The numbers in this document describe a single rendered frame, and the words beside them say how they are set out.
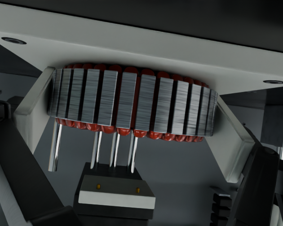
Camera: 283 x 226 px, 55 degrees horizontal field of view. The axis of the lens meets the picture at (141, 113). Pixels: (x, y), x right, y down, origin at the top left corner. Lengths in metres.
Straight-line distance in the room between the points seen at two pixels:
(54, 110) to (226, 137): 0.10
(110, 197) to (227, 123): 0.11
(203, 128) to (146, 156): 0.30
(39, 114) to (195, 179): 0.36
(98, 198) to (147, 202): 0.04
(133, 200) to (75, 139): 0.24
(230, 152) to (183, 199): 0.32
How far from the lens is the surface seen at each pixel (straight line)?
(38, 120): 0.16
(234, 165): 0.16
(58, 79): 0.16
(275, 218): 0.43
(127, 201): 0.23
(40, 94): 0.16
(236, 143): 0.16
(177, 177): 0.47
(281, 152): 0.41
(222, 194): 0.46
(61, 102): 0.16
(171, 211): 0.48
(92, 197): 0.22
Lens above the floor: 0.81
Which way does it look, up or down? 1 degrees down
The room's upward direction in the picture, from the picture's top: 173 degrees counter-clockwise
